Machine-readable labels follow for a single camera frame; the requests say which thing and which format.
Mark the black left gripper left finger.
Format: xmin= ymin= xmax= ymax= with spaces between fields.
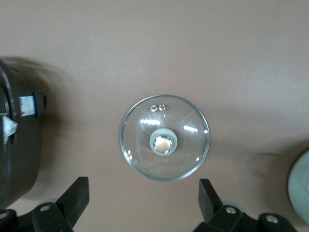
xmin=0 ymin=176 xmax=90 ymax=232

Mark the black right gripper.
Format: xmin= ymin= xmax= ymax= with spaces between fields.
xmin=0 ymin=57 xmax=49 ymax=210

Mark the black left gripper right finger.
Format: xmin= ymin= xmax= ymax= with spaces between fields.
xmin=193 ymin=178 xmax=297 ymax=232

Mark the glass lid with grey knob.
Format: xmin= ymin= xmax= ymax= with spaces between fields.
xmin=120 ymin=94 xmax=211 ymax=182

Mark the pale green plate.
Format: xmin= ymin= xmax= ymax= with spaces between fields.
xmin=288 ymin=149 xmax=309 ymax=219

